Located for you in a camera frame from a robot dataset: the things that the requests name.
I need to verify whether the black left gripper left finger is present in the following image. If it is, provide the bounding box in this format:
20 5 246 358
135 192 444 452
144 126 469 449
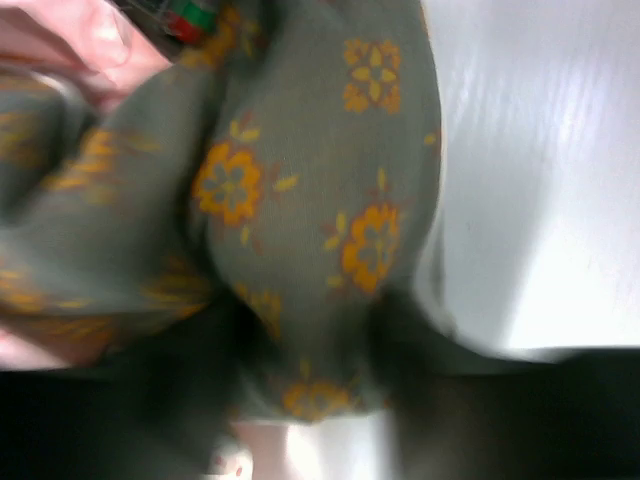
1 295 267 479

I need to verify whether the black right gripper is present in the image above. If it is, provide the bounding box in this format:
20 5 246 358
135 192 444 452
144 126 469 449
112 0 220 61

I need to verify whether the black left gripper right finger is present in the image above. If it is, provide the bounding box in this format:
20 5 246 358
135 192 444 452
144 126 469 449
367 290 639 479

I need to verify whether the pink bunny print pillowcase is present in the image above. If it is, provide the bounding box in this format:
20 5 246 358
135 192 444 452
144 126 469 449
1 1 170 110

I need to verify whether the grey floral pillow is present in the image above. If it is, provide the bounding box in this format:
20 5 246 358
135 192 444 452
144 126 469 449
1 1 442 422

